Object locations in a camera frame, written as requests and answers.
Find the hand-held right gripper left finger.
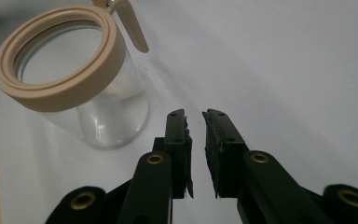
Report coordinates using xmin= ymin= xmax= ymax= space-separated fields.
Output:
xmin=117 ymin=108 xmax=195 ymax=224

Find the glass jar with beige lid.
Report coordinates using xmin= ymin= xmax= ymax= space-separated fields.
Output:
xmin=0 ymin=0 xmax=150 ymax=149

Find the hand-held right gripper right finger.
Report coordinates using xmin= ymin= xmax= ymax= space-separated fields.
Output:
xmin=201 ymin=108 xmax=335 ymax=224

